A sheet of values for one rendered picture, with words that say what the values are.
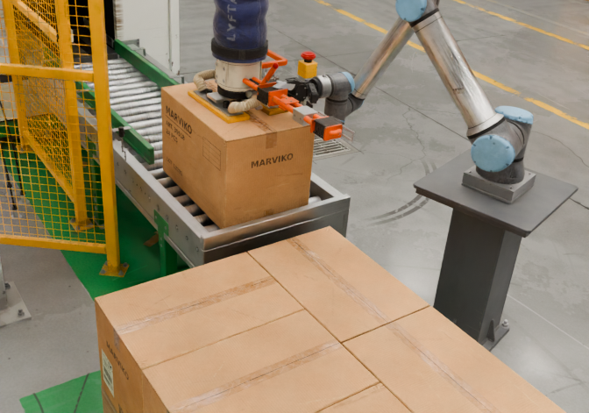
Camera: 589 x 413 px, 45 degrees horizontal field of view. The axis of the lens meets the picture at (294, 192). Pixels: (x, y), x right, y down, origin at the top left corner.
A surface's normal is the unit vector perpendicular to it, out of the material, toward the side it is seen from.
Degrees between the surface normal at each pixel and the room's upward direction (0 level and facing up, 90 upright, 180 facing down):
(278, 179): 90
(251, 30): 75
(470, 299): 90
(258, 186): 90
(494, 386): 0
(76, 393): 0
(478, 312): 90
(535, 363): 0
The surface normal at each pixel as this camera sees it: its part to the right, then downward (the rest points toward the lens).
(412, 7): -0.56, 0.27
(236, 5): -0.08, 0.15
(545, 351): 0.07, -0.87
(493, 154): -0.45, 0.46
